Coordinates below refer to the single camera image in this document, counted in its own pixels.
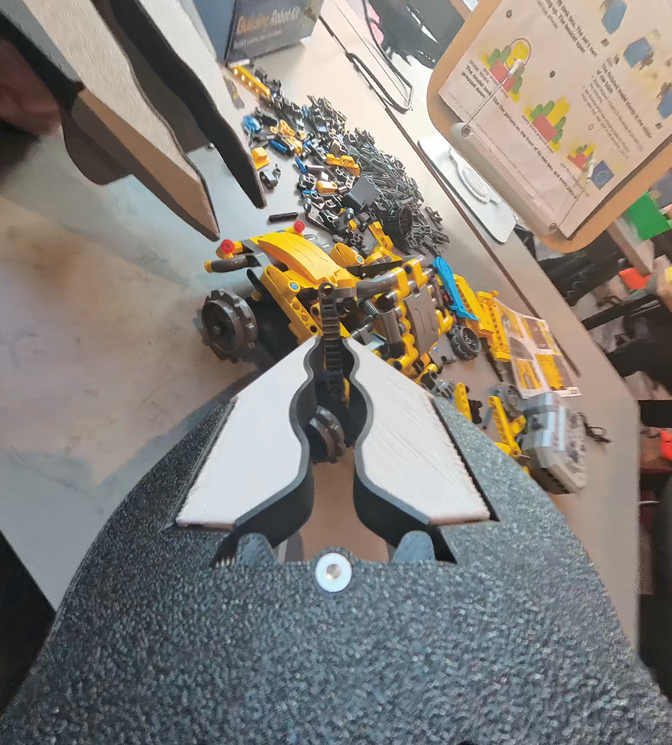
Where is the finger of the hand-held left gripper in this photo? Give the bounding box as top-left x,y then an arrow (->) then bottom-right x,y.
112,0 -> 268,210
19,0 -> 222,243

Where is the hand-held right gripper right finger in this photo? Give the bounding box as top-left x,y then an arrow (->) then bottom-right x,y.
344,338 -> 492,564

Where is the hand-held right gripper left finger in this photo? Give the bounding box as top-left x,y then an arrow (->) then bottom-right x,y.
175,336 -> 322,568

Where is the grey toothed rack piece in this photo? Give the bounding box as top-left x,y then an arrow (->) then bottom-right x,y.
316,282 -> 352,404

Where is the yellow toy brick vehicle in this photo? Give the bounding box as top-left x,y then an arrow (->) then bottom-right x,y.
199,220 -> 474,466

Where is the person's left hand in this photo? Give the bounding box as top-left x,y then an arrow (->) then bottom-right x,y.
0,10 -> 64,136

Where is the dark blue kit box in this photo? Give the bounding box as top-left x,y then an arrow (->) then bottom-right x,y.
192,0 -> 323,65

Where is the dark grey toothed wheel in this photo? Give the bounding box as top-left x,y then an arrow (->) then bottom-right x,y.
448,322 -> 483,363

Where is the grey battery box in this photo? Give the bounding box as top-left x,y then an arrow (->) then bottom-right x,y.
518,390 -> 591,497

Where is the pile of loose brick pieces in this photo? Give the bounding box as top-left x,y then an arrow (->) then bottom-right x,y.
228,63 -> 533,468

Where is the yellow printed sticker sheet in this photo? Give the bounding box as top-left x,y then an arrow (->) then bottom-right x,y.
495,299 -> 582,400

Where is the black tyre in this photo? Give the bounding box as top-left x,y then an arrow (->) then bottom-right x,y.
382,203 -> 416,239

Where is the cluttered background table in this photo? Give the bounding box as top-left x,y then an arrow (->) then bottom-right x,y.
580,221 -> 672,402

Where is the green storage box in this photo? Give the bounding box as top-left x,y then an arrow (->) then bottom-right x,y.
624,191 -> 672,243

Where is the instruction sign board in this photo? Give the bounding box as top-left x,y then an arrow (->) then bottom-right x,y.
427,0 -> 672,255

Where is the white sign base plate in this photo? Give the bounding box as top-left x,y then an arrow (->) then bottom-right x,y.
417,130 -> 518,245

